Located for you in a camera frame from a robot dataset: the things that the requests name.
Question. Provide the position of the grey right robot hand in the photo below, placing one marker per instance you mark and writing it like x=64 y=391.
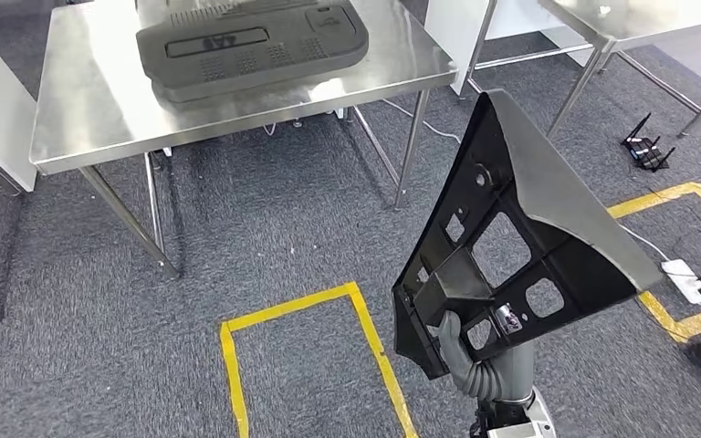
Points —
x=508 y=378

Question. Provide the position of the black plastic plate bracket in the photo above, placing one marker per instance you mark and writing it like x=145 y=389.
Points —
x=556 y=199

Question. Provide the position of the stainless steel workbench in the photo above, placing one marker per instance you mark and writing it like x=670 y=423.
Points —
x=96 y=90

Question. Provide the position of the white power strip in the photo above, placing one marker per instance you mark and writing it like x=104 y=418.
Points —
x=686 y=281

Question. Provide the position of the yellow floor tape square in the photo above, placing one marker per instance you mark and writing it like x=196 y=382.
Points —
x=231 y=375
x=659 y=199

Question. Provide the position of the black wifi router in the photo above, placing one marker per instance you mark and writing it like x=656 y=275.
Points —
x=647 y=154

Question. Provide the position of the dark grey engine cover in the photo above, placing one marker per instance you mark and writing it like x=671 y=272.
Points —
x=254 y=54

